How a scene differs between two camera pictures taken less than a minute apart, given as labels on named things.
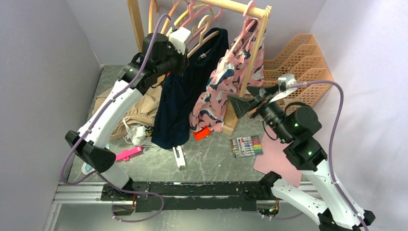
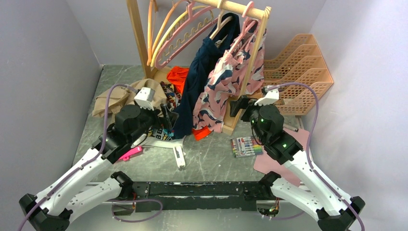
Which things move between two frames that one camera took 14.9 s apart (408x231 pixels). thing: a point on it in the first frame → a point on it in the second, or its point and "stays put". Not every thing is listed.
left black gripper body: (178, 60) → (164, 121)
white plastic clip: (179, 155) stays put
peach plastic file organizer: (302, 58) stays put
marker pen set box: (246, 146) stays put
